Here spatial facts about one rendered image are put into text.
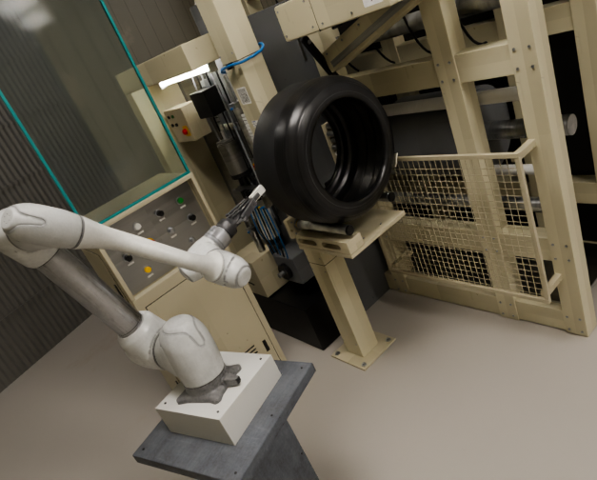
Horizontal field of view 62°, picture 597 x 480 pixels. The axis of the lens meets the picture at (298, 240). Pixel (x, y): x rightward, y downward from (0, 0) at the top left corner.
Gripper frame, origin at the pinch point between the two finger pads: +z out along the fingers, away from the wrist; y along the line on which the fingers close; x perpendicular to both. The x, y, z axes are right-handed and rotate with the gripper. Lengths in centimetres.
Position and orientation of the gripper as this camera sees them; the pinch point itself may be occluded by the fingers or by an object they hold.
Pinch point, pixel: (257, 193)
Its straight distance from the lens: 191.2
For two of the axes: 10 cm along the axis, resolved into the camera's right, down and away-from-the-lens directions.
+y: -6.1, -1.1, 7.9
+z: 5.8, -7.3, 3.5
